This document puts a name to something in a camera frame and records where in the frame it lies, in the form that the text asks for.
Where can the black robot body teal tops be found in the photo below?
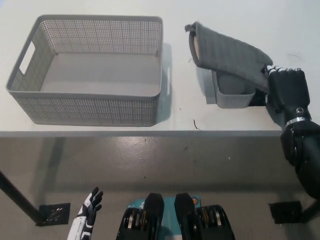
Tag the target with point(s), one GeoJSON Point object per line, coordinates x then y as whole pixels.
{"type": "Point", "coordinates": [155, 207]}

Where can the grey quilted oven glove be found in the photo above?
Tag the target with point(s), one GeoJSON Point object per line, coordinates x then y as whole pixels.
{"type": "Point", "coordinates": [225, 50]}

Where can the short black thread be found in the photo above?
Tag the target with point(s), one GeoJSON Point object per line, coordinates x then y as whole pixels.
{"type": "Point", "coordinates": [195, 124]}

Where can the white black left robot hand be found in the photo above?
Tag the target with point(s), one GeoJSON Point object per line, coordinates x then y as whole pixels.
{"type": "Point", "coordinates": [87, 212]}

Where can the small grey plastic tray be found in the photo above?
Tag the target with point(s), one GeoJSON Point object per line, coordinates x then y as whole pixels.
{"type": "Point", "coordinates": [257, 100]}

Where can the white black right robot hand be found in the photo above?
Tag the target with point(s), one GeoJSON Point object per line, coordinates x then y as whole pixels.
{"type": "Point", "coordinates": [290, 92]}

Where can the large grey perforated basket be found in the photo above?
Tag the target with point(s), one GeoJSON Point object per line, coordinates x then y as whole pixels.
{"type": "Point", "coordinates": [87, 110]}

